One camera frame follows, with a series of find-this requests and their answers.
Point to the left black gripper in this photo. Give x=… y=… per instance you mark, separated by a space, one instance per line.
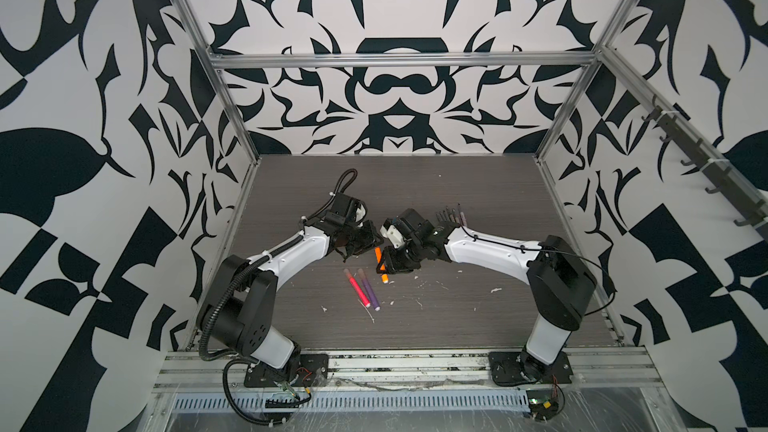
x=372 y=239

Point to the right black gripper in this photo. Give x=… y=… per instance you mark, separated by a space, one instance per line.
x=391 y=263

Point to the purple marker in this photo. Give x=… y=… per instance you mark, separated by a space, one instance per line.
x=369 y=290

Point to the orange marker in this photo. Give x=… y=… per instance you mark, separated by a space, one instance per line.
x=381 y=266

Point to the red marker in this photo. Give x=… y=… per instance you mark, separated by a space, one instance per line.
x=363 y=298

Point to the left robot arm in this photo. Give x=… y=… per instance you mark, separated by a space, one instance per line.
x=235 y=317

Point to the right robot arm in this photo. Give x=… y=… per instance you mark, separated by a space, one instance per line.
x=560 y=281

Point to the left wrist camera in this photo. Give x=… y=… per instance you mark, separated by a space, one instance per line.
x=360 y=213

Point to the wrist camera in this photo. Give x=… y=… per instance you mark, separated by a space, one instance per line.
x=360 y=213
x=393 y=235

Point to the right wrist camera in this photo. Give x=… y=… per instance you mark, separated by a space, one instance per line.
x=393 y=235

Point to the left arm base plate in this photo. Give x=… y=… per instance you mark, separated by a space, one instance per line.
x=303 y=370

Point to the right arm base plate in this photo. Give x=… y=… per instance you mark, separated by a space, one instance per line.
x=512 y=369

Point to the white cable duct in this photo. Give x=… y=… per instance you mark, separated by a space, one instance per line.
x=398 y=401

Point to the black hook rail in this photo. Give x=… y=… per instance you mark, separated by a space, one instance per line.
x=701 y=156

